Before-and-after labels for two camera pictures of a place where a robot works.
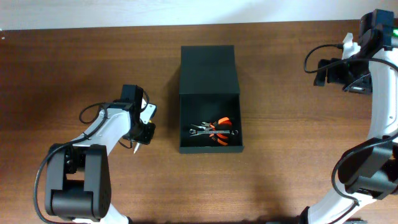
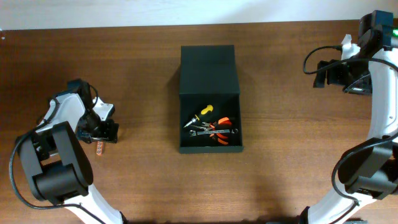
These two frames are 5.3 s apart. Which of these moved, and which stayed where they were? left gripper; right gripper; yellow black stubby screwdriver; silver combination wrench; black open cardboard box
Moved: yellow black stubby screwdriver; left gripper
Stayed: right gripper; black open cardboard box; silver combination wrench
